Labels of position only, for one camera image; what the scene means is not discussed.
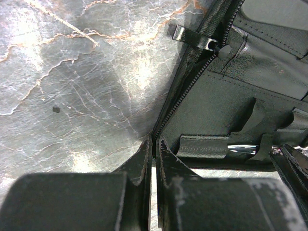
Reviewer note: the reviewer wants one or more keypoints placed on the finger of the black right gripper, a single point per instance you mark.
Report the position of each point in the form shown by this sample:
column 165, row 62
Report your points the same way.
column 292, row 167

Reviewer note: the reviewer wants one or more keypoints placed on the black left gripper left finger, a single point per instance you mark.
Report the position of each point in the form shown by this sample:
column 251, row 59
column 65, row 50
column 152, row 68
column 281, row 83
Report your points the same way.
column 115, row 201

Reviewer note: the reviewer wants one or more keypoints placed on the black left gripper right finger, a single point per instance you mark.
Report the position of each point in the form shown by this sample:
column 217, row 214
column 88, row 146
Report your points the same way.
column 189, row 202

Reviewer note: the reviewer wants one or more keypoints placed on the black zip tool case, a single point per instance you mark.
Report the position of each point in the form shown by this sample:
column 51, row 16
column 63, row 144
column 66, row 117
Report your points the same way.
column 243, row 79

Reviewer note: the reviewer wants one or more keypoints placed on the silver thinning scissors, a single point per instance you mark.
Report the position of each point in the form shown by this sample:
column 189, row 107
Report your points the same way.
column 244, row 148

